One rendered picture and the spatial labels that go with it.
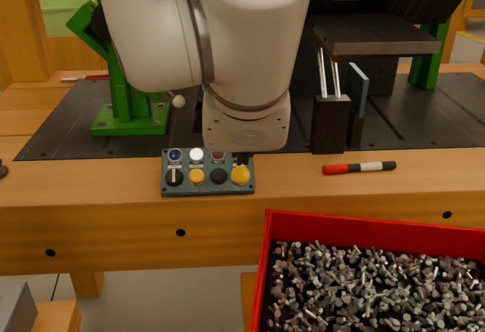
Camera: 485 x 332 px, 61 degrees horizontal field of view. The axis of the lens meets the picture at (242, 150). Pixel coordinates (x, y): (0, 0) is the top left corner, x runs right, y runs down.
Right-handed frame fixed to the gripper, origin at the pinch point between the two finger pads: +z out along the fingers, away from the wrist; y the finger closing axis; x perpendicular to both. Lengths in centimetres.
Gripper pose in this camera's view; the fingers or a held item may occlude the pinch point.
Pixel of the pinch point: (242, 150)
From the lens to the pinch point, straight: 57.2
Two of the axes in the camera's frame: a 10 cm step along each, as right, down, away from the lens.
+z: -0.3, 4.2, 9.1
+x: -0.4, -9.1, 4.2
